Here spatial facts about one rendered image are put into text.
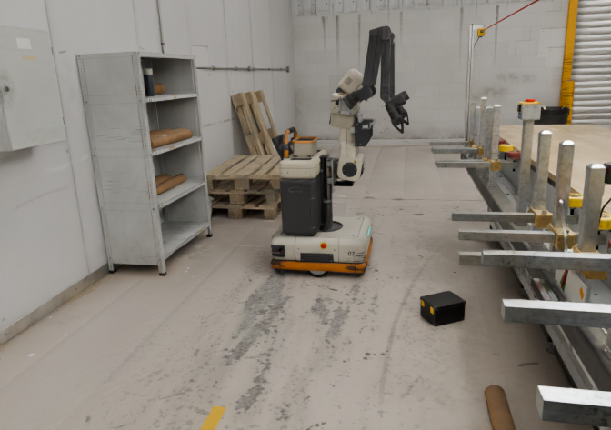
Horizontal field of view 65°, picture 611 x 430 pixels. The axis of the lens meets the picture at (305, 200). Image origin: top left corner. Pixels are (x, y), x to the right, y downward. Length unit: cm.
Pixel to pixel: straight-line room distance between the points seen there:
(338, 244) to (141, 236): 140
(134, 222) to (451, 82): 693
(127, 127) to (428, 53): 676
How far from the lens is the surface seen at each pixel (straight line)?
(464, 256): 141
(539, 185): 195
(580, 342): 146
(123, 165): 354
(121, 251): 374
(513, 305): 92
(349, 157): 328
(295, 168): 320
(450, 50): 932
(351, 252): 325
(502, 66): 943
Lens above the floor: 136
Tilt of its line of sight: 15 degrees down
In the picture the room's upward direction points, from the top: 2 degrees counter-clockwise
